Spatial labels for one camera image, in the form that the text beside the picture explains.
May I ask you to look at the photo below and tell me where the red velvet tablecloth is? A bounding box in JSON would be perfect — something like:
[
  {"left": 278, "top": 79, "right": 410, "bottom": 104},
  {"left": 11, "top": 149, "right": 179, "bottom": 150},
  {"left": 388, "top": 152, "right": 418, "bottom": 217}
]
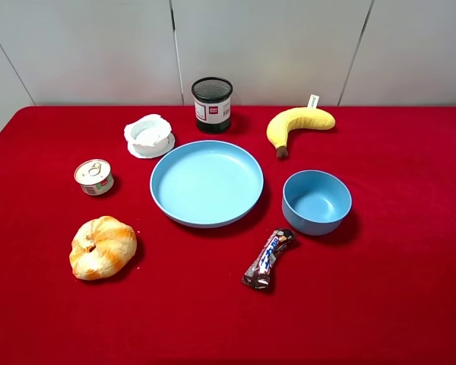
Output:
[{"left": 0, "top": 106, "right": 456, "bottom": 364}]

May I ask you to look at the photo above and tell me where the small blue bowl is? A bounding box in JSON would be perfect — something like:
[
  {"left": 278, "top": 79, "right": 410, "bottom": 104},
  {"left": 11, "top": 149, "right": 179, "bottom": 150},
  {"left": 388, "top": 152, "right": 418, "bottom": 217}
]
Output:
[{"left": 282, "top": 170, "right": 353, "bottom": 236}]

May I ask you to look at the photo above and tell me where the toy croissant bread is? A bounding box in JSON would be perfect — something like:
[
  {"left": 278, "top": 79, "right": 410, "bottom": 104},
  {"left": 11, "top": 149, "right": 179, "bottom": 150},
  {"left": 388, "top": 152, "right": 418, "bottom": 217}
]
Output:
[{"left": 69, "top": 216, "right": 137, "bottom": 281}]

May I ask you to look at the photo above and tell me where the black mesh pen holder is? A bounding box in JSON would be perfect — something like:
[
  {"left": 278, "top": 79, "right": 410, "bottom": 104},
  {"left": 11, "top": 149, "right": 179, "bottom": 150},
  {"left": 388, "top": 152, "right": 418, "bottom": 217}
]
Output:
[{"left": 192, "top": 77, "right": 233, "bottom": 134}]

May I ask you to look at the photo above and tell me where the small tin can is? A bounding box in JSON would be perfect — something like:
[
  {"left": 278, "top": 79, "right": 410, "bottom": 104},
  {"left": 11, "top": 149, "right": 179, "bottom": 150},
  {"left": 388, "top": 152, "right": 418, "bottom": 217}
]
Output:
[{"left": 74, "top": 159, "right": 114, "bottom": 196}]

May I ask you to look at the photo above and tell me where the white crumpled paper cup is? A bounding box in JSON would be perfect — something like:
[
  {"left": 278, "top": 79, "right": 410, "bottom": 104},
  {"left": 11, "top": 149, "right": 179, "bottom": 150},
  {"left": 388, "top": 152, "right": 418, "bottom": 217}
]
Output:
[{"left": 124, "top": 114, "right": 176, "bottom": 159}]

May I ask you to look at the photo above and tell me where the chocolate bar in wrapper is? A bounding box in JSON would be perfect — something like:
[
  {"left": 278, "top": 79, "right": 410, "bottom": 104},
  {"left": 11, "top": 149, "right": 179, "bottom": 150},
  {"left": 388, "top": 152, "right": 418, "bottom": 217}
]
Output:
[{"left": 241, "top": 229, "right": 296, "bottom": 290}]

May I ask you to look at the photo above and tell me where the large blue plate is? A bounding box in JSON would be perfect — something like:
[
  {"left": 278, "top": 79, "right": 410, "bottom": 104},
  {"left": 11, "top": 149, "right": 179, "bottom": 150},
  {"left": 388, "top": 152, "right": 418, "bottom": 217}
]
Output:
[{"left": 150, "top": 140, "right": 264, "bottom": 228}]

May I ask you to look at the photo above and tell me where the yellow plush banana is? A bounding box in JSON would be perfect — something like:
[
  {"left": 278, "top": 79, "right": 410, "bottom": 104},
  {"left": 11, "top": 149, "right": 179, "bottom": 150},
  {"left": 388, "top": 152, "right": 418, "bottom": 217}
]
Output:
[{"left": 266, "top": 94, "right": 335, "bottom": 159}]

